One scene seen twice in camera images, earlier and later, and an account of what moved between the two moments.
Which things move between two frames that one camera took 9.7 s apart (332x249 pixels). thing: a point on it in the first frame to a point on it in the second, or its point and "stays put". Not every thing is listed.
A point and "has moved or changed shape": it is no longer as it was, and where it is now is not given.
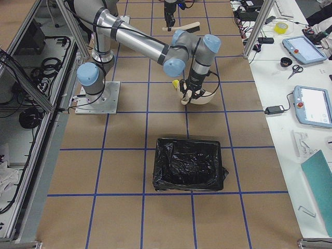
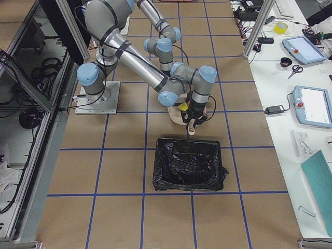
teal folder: (319, 175) stays put
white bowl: (207, 97) to (176, 113)
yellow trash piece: (175, 82) has moved or changed shape
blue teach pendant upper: (304, 50) stays put
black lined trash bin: (188, 165) stays put
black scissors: (295, 68) stays put
